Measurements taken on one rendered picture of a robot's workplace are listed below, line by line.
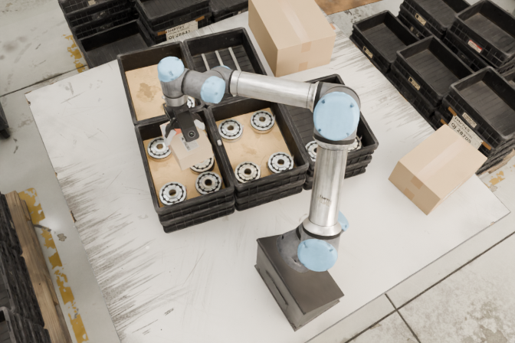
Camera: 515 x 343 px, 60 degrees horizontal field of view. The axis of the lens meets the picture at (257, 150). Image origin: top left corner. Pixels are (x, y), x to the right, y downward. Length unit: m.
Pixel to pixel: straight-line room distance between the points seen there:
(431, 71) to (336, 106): 1.82
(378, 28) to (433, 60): 0.48
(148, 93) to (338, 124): 1.10
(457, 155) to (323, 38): 0.80
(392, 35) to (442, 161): 1.47
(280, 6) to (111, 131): 1.01
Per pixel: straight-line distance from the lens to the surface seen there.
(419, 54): 3.03
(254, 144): 1.88
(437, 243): 1.98
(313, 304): 1.52
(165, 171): 1.84
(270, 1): 2.36
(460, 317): 2.70
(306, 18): 2.29
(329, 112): 1.19
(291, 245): 1.53
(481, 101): 2.77
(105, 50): 3.12
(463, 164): 2.00
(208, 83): 1.29
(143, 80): 2.13
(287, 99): 1.36
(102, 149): 2.11
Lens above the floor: 2.41
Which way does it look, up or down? 58 degrees down
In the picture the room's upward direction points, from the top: 3 degrees clockwise
